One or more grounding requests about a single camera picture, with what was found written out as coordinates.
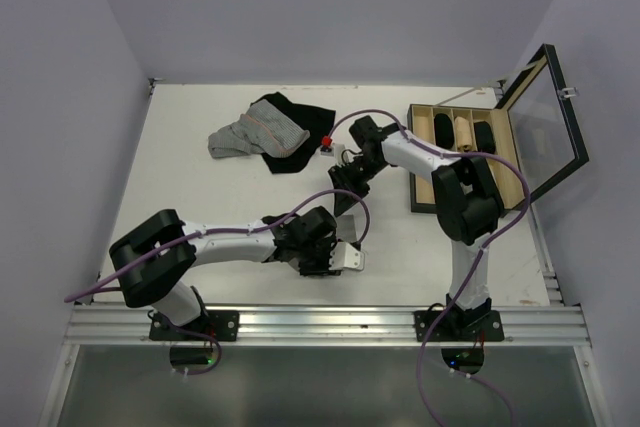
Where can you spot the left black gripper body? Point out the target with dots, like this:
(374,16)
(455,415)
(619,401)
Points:
(315,256)

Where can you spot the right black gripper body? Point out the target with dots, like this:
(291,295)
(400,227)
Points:
(353,176)

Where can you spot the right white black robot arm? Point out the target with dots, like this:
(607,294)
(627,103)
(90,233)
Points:
(467,201)

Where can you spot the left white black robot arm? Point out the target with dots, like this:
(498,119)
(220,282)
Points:
(306,242)

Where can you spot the striped grey underwear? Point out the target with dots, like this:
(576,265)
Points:
(262,129)

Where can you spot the black rolled underwear left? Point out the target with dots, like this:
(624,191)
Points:
(444,131)

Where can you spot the black rolled underwear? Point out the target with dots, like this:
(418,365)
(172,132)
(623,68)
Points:
(444,131)
(484,136)

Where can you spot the beige rolled underwear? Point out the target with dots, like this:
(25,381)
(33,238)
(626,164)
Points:
(463,134)

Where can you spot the black rolled underwear right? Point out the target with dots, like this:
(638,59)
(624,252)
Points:
(484,136)

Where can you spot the wooden compartment box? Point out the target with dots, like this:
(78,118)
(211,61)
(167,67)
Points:
(420,120)

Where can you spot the glass box lid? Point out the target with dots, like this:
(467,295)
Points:
(541,120)

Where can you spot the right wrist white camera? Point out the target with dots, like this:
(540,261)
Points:
(328,147)

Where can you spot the wrist white camera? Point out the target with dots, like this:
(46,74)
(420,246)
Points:
(346,257)
(328,147)

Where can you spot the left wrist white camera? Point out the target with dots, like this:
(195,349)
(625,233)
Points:
(346,257)

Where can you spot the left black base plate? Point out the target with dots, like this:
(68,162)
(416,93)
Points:
(222,325)

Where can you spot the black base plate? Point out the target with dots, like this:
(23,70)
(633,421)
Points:
(452,328)
(222,325)

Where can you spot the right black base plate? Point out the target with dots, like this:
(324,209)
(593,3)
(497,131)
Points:
(452,328)

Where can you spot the aluminium mounting rail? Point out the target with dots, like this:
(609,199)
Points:
(113,324)

